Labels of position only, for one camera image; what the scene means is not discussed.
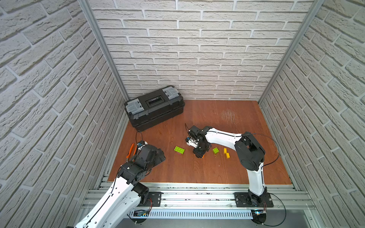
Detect aluminium corner post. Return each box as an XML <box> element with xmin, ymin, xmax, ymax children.
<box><xmin>258</xmin><ymin>0</ymin><xmax>324</xmax><ymax>105</ymax></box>
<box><xmin>79</xmin><ymin>0</ymin><xmax>129</xmax><ymax>100</ymax></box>

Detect black plastic toolbox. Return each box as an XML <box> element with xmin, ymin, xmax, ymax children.
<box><xmin>124</xmin><ymin>85</ymin><xmax>185</xmax><ymax>132</ymax></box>

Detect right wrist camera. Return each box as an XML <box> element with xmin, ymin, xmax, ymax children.
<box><xmin>185</xmin><ymin>137</ymin><xmax>198</xmax><ymax>148</ymax></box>

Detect aluminium corner post right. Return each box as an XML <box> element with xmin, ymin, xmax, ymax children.
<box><xmin>258</xmin><ymin>0</ymin><xmax>324</xmax><ymax>105</ymax></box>

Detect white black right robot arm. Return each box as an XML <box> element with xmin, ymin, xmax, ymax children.
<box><xmin>185</xmin><ymin>125</ymin><xmax>267</xmax><ymax>207</ymax></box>

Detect aluminium corner post left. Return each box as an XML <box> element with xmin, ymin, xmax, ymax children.
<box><xmin>79</xmin><ymin>0</ymin><xmax>129</xmax><ymax>100</ymax></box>

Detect white perforated cable tray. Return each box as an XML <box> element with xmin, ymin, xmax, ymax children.
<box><xmin>127</xmin><ymin>209</ymin><xmax>253</xmax><ymax>219</ymax></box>

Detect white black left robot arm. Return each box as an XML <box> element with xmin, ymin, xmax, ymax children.
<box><xmin>75</xmin><ymin>141</ymin><xmax>166</xmax><ymax>228</ymax></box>

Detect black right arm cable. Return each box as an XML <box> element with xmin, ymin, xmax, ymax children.
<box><xmin>242</xmin><ymin>132</ymin><xmax>287</xmax><ymax>227</ymax></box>

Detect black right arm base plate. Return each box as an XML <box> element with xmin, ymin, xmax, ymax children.
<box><xmin>234</xmin><ymin>191</ymin><xmax>274</xmax><ymax>208</ymax></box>

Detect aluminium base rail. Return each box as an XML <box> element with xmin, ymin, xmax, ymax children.
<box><xmin>143</xmin><ymin>182</ymin><xmax>316</xmax><ymax>210</ymax></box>

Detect green long lego brick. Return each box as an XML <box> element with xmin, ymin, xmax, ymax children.
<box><xmin>174</xmin><ymin>146</ymin><xmax>185</xmax><ymax>154</ymax></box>

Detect orange handled pliers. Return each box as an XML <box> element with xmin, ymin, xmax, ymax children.
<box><xmin>126</xmin><ymin>143</ymin><xmax>137</xmax><ymax>161</ymax></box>

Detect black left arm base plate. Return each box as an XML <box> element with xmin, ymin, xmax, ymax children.
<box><xmin>138</xmin><ymin>192</ymin><xmax>163</xmax><ymax>207</ymax></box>

